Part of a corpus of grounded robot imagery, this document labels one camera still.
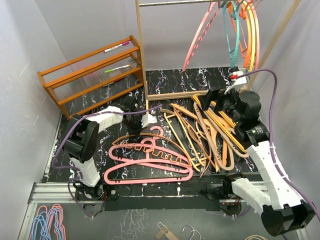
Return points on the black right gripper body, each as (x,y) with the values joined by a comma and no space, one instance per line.
(227,100)

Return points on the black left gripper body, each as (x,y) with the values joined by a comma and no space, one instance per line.
(134,125)

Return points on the thick pink plastic hanger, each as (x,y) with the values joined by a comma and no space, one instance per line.
(132,167)

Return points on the orange plastic hanger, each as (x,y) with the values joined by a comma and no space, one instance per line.
(242,49)

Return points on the yellow metal hanger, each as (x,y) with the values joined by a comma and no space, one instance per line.
(251,39)

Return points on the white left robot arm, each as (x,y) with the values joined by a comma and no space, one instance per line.
(81,143)

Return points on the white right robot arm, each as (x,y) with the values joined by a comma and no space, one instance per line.
(283,209)

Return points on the light wooden clothes rack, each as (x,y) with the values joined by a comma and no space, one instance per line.
(183,18)

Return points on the green capped marker pen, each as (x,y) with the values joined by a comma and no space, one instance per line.
(117,68)

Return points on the orange wooden shelf rack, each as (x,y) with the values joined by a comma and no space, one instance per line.
(83,75)

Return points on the purple capped marker pen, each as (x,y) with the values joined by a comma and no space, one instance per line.
(116,46)

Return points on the wooden clip hanger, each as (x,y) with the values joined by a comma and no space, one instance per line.
(164,231)

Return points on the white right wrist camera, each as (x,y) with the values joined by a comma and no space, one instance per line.
(238,80)

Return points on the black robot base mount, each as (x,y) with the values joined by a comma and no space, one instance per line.
(199,193)

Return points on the blue and pink wire hangers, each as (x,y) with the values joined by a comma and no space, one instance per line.
(48,224)

